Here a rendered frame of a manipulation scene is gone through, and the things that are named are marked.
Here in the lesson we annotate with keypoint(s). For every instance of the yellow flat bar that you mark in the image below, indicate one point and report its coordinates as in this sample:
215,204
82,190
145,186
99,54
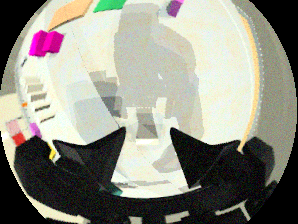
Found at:
53,153

